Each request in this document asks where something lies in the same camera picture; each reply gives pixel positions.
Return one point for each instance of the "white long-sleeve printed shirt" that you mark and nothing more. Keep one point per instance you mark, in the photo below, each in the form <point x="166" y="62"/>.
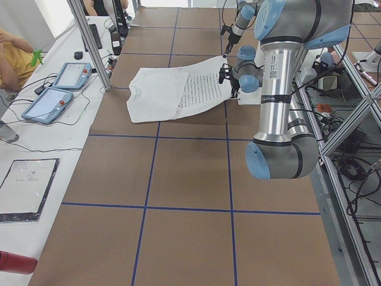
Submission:
<point x="160" y="94"/>

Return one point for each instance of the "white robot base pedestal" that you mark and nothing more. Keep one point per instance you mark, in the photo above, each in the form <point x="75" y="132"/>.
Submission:
<point x="252" y="98"/>

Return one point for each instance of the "aluminium frame post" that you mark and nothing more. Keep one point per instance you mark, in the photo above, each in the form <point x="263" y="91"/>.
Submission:
<point x="80" y="18"/>

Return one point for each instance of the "blue teach pendant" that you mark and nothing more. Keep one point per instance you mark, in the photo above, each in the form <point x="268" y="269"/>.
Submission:
<point x="73" y="76"/>
<point x="48" y="105"/>

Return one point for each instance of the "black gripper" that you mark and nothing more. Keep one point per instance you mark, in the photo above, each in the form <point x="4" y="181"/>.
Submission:
<point x="231" y="39"/>
<point x="234" y="87"/>

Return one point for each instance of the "orange device under frame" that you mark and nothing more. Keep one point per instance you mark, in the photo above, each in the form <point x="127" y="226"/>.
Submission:
<point x="324" y="108"/>

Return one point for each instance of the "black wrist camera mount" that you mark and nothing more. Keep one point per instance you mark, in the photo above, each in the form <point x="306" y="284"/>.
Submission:
<point x="225" y="72"/>

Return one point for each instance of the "red bottle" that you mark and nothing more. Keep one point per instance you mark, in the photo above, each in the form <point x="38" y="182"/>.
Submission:
<point x="15" y="263"/>

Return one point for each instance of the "black keyboard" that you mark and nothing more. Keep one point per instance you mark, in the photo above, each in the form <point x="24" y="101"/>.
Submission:
<point x="96" y="36"/>

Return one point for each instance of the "blue teach pendant near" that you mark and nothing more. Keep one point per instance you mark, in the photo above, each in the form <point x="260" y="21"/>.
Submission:
<point x="48" y="105"/>

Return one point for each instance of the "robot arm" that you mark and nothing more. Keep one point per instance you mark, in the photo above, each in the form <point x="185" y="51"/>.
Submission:
<point x="245" y="12"/>
<point x="283" y="147"/>

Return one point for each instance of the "person in yellow shirt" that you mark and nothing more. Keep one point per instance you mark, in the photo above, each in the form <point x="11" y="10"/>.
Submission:
<point x="16" y="57"/>

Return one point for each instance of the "blue teach pendant far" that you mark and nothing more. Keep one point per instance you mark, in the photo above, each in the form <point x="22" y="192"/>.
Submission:
<point x="73" y="76"/>

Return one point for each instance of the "black computer mouse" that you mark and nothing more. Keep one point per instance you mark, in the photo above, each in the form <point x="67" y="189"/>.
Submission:
<point x="78" y="55"/>

